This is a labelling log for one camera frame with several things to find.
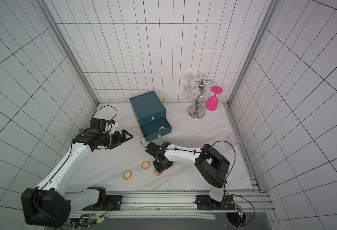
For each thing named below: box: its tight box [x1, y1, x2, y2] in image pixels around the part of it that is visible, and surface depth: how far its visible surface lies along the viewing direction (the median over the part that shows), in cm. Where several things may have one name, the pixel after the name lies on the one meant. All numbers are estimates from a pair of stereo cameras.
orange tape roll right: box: [140, 160, 151, 171], surface depth 87 cm
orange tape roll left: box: [122, 169, 133, 181], surface depth 85 cm
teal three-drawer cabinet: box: [129, 90, 172, 143], surface depth 92 cm
